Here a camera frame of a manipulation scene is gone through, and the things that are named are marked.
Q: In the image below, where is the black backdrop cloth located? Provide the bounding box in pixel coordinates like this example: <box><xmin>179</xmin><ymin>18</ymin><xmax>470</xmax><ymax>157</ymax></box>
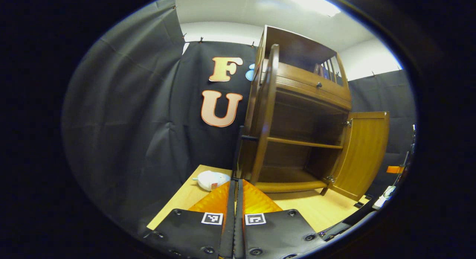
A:
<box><xmin>61</xmin><ymin>0</ymin><xmax>416</xmax><ymax>233</ymax></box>

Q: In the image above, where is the white plush toy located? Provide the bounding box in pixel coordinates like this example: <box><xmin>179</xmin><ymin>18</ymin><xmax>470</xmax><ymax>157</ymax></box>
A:
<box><xmin>192</xmin><ymin>170</ymin><xmax>231</xmax><ymax>192</ymax></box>

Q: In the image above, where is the wooden cabinet door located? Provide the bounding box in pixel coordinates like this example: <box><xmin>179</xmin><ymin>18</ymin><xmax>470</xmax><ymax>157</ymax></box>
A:
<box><xmin>322</xmin><ymin>111</ymin><xmax>391</xmax><ymax>202</ymax></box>
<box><xmin>232</xmin><ymin>44</ymin><xmax>280</xmax><ymax>185</ymax></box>

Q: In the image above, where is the white power strip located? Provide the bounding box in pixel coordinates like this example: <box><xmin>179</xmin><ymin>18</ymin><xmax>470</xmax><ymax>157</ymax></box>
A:
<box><xmin>373</xmin><ymin>185</ymin><xmax>397</xmax><ymax>210</ymax></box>

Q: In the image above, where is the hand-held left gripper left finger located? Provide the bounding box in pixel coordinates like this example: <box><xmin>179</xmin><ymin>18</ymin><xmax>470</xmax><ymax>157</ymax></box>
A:
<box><xmin>143</xmin><ymin>180</ymin><xmax>237</xmax><ymax>259</ymax></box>

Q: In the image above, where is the wooden double-door shoe cabinet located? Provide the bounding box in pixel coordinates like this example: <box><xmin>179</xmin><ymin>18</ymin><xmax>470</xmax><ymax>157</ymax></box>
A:
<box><xmin>238</xmin><ymin>25</ymin><xmax>354</xmax><ymax>194</ymax></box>

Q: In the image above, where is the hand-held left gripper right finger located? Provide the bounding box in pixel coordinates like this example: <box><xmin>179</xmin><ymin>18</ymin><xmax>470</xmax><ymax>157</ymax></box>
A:
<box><xmin>234</xmin><ymin>179</ymin><xmax>328</xmax><ymax>259</ymax></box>

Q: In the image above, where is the wooden drawer with black knob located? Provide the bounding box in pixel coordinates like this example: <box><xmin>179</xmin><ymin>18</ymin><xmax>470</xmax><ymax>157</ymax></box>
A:
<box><xmin>277</xmin><ymin>62</ymin><xmax>352</xmax><ymax>111</ymax></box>

